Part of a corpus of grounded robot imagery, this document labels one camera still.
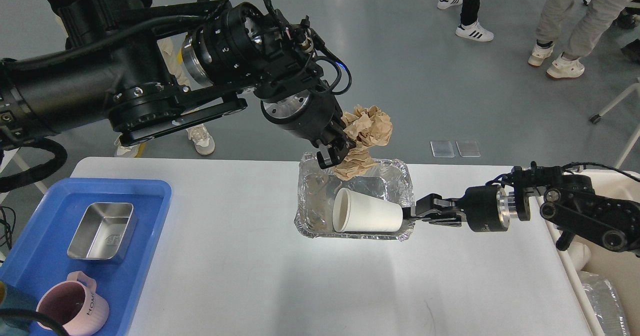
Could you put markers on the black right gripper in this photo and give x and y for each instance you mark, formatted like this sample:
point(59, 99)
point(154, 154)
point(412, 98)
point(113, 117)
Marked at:
point(486, 208)

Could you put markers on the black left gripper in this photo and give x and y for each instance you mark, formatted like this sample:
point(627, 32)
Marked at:
point(313, 116)

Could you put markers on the brown paper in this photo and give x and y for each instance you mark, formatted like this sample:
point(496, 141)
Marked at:
point(367, 127)

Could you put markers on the aluminium foil tray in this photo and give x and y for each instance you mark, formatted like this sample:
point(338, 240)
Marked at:
point(388, 180)

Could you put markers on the white paper cup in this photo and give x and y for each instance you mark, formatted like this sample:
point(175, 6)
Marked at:
point(356, 212)

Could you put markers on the stainless steel rectangular container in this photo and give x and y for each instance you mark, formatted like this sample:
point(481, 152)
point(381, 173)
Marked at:
point(104, 233)

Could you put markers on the pink ribbed mug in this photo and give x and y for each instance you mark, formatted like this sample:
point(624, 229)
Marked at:
point(75, 305)

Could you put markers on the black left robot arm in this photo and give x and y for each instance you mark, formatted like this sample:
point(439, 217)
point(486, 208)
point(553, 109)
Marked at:
point(153, 71)

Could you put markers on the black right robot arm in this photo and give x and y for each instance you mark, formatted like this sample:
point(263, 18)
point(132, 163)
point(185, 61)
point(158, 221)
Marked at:
point(568, 201)

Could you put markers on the white cup inside bin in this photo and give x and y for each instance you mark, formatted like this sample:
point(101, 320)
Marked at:
point(579, 254)

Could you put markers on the foil tray inside bin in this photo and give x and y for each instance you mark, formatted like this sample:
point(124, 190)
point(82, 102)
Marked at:
point(606, 304)

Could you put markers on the person in black trousers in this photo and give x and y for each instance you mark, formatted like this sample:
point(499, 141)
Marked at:
point(469, 26)

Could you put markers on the blue plastic tray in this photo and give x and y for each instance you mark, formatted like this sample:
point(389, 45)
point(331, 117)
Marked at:
point(39, 259)

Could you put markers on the person in grey trousers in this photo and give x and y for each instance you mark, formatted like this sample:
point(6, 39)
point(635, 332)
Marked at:
point(582, 40)

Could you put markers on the teal object at corner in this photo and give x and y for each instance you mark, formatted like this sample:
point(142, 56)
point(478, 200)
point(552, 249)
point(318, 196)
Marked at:
point(13, 298)

